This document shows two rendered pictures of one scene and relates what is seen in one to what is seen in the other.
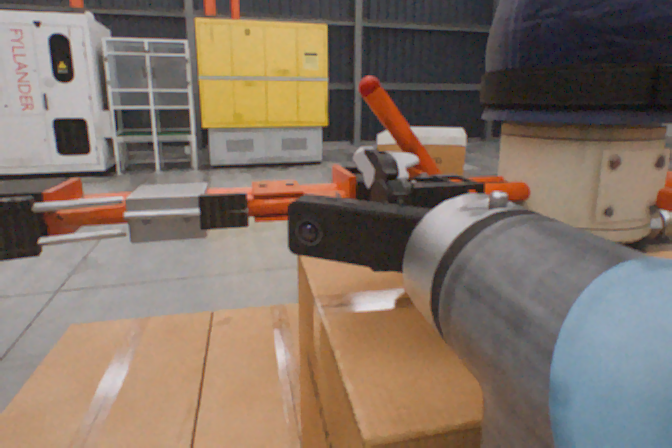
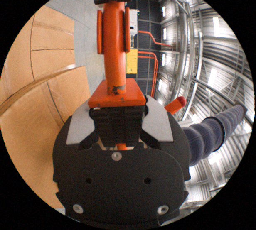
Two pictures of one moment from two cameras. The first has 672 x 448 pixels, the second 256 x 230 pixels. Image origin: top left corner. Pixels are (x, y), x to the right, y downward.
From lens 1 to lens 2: 0.35 m
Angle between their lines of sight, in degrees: 25
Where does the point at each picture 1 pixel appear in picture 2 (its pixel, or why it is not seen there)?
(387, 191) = (180, 201)
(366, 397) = not seen: outside the picture
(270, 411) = (45, 69)
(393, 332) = (40, 136)
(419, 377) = (22, 172)
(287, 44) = (133, 65)
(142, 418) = (46, 36)
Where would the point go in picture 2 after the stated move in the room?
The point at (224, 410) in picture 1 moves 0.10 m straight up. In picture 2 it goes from (45, 56) to (54, 51)
